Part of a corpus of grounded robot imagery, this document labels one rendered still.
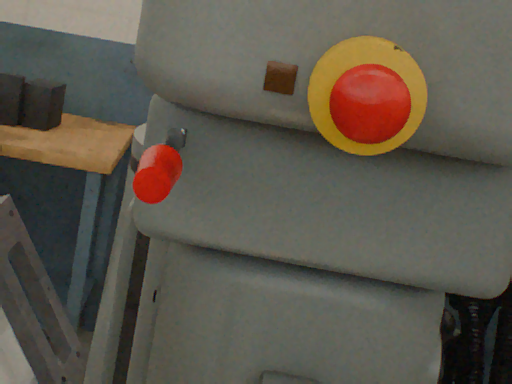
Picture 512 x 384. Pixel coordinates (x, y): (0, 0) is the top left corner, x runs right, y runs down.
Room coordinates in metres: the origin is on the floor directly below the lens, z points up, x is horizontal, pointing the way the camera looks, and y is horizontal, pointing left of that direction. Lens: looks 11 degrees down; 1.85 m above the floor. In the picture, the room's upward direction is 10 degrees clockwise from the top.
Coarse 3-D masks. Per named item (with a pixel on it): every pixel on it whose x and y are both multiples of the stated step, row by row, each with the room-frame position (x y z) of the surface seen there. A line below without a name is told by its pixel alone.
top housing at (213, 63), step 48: (144, 0) 0.70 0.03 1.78; (192, 0) 0.67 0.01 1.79; (240, 0) 0.66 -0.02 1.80; (288, 0) 0.65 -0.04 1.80; (336, 0) 0.65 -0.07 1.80; (384, 0) 0.65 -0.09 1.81; (432, 0) 0.65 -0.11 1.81; (480, 0) 0.65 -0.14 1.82; (144, 48) 0.69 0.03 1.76; (192, 48) 0.66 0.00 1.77; (240, 48) 0.66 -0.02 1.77; (288, 48) 0.65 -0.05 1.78; (432, 48) 0.65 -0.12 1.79; (480, 48) 0.65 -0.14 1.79; (192, 96) 0.67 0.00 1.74; (240, 96) 0.66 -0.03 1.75; (288, 96) 0.65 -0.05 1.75; (432, 96) 0.65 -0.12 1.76; (480, 96) 0.65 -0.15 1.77; (432, 144) 0.66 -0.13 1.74; (480, 144) 0.65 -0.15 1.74
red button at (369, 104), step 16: (368, 64) 0.61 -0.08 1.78; (352, 80) 0.61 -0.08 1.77; (368, 80) 0.60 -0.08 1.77; (384, 80) 0.60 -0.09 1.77; (400, 80) 0.61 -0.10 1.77; (336, 96) 0.61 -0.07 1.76; (352, 96) 0.60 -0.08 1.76; (368, 96) 0.60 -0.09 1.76; (384, 96) 0.60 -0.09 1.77; (400, 96) 0.60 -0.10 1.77; (336, 112) 0.61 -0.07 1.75; (352, 112) 0.60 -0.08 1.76; (368, 112) 0.60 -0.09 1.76; (384, 112) 0.60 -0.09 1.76; (400, 112) 0.60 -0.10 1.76; (352, 128) 0.60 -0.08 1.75; (368, 128) 0.60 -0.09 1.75; (384, 128) 0.60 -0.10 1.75; (400, 128) 0.61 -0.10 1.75; (368, 144) 0.61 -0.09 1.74
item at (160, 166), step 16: (176, 128) 0.75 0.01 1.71; (160, 144) 0.66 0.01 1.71; (176, 144) 0.71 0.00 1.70; (144, 160) 0.64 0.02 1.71; (160, 160) 0.63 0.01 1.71; (176, 160) 0.65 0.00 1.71; (144, 176) 0.61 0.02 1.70; (160, 176) 0.61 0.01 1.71; (176, 176) 0.64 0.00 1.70; (144, 192) 0.61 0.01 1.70; (160, 192) 0.61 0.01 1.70
